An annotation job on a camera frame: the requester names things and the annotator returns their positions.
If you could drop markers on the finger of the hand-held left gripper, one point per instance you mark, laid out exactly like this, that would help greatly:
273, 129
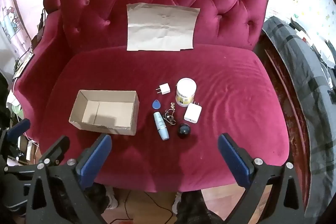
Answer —
18, 129
57, 146

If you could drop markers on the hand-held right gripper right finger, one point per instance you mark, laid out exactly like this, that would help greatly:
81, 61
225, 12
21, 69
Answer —
233, 161

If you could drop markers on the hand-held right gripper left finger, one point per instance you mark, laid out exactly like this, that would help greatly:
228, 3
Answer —
94, 159

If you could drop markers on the cardboard box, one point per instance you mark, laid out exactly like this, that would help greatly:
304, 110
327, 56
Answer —
105, 113

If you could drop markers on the glossy black ball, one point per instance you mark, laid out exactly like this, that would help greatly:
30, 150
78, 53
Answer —
184, 131

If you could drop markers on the large white charger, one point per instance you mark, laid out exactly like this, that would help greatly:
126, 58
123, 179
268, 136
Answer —
192, 113

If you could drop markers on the light blue cosmetic tube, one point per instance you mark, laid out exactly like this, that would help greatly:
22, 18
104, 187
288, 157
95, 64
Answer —
161, 125

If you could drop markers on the blue key fob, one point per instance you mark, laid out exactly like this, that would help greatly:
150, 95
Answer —
156, 104

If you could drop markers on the cotton swab jar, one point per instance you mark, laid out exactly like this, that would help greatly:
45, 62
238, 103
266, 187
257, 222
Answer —
185, 90

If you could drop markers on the person's left leg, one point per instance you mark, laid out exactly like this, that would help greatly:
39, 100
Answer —
98, 195

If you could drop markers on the person's leg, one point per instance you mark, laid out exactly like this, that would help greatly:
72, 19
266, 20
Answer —
98, 195
194, 208

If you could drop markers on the white left shoe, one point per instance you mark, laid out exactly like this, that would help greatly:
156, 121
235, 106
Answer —
112, 199

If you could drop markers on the white shoe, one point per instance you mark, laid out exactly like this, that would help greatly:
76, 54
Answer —
112, 199
176, 203

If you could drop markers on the person's right leg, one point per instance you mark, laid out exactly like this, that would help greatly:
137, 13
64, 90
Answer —
194, 208

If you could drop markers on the white right shoe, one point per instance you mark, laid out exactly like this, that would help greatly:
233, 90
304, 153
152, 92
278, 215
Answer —
176, 203

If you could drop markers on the red tufted velvet sofa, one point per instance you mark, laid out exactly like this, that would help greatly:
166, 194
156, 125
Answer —
223, 82

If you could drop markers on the brown box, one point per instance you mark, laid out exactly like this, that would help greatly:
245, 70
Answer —
36, 36

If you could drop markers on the small white charger cube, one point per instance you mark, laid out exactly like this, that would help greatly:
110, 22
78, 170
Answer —
164, 89

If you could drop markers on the pink cartoon cat curtain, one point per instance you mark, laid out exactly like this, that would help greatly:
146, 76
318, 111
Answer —
10, 22

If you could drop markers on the grey plaid blanket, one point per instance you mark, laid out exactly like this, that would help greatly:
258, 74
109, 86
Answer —
296, 69

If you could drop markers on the brown paper sheet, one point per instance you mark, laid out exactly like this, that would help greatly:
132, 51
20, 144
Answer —
162, 27

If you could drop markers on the dark red wooden frame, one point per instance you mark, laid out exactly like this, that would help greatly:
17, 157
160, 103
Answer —
283, 108

